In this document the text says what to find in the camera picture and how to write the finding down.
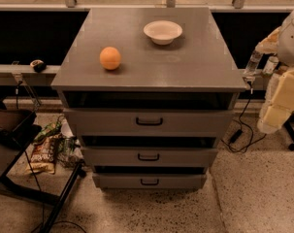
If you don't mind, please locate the grey drawer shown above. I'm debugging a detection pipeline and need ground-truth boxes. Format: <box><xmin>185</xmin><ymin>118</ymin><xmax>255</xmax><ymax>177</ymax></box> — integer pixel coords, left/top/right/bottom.
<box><xmin>92</xmin><ymin>174</ymin><xmax>207</xmax><ymax>189</ymax></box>
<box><xmin>64</xmin><ymin>109</ymin><xmax>233</xmax><ymax>138</ymax></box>
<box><xmin>82</xmin><ymin>148</ymin><xmax>217</xmax><ymax>167</ymax></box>

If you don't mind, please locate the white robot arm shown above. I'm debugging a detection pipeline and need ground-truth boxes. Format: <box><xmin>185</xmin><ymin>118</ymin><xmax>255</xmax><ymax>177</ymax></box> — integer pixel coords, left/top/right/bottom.
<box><xmin>255</xmin><ymin>10</ymin><xmax>294</xmax><ymax>134</ymax></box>

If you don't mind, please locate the grey drawer cabinet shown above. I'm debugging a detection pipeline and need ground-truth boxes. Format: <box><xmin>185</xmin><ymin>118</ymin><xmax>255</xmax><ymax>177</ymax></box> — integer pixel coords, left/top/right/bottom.
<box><xmin>51</xmin><ymin>8</ymin><xmax>245</xmax><ymax>175</ymax></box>

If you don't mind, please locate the grey top drawer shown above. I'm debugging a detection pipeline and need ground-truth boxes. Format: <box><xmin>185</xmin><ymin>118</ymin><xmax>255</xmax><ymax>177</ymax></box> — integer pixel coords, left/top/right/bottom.
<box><xmin>64</xmin><ymin>109</ymin><xmax>233</xmax><ymax>138</ymax></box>

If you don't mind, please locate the grey bottom drawer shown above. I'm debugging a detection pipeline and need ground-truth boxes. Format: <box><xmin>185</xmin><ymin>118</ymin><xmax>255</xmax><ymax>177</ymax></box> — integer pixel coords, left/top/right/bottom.
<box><xmin>92</xmin><ymin>174</ymin><xmax>207</xmax><ymax>189</ymax></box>

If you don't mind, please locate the orange ball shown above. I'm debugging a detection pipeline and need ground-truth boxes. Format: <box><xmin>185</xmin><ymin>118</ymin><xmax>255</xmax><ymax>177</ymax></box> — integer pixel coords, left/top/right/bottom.
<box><xmin>99</xmin><ymin>47</ymin><xmax>121</xmax><ymax>70</ymax></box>

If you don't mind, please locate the white bowl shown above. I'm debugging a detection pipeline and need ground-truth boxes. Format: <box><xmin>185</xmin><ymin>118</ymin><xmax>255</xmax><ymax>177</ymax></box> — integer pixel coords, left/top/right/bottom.
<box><xmin>144</xmin><ymin>20</ymin><xmax>182</xmax><ymax>46</ymax></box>

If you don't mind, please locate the green snack bag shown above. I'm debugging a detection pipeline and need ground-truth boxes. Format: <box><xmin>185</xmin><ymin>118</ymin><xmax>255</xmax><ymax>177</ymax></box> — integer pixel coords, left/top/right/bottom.
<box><xmin>34</xmin><ymin>122</ymin><xmax>61</xmax><ymax>144</ymax></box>

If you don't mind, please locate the clear water bottle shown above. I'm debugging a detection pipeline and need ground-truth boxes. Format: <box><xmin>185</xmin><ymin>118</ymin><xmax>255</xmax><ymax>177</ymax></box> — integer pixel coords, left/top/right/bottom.
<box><xmin>244</xmin><ymin>50</ymin><xmax>263</xmax><ymax>76</ymax></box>

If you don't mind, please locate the brown chip bag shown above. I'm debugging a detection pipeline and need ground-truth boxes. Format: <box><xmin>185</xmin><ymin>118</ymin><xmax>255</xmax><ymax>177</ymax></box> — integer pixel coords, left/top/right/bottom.
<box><xmin>25</xmin><ymin>136</ymin><xmax>60</xmax><ymax>174</ymax></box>

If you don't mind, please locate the black tape measure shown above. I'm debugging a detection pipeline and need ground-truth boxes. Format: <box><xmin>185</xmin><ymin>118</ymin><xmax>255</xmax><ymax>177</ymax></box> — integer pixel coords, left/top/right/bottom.
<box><xmin>30</xmin><ymin>59</ymin><xmax>47</xmax><ymax>73</ymax></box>

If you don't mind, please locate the small glass bottle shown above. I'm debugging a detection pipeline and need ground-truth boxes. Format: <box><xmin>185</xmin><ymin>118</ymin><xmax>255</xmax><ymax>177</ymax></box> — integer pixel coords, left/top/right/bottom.
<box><xmin>262</xmin><ymin>55</ymin><xmax>278</xmax><ymax>75</ymax></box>

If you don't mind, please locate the black cart stand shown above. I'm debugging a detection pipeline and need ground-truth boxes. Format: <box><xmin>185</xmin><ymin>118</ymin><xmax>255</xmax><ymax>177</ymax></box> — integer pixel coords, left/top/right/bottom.
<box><xmin>0</xmin><ymin>97</ymin><xmax>86</xmax><ymax>233</ymax></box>

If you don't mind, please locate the black power adapter cable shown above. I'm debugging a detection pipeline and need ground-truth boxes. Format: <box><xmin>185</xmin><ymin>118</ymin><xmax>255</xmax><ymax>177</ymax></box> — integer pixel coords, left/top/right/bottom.
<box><xmin>220</xmin><ymin>81</ymin><xmax>267</xmax><ymax>154</ymax></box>

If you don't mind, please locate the grey side rail shelf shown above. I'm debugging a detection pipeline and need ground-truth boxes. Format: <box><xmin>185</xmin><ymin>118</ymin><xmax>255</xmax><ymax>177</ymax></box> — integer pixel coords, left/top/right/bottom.
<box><xmin>0</xmin><ymin>65</ymin><xmax>60</xmax><ymax>86</ymax></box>

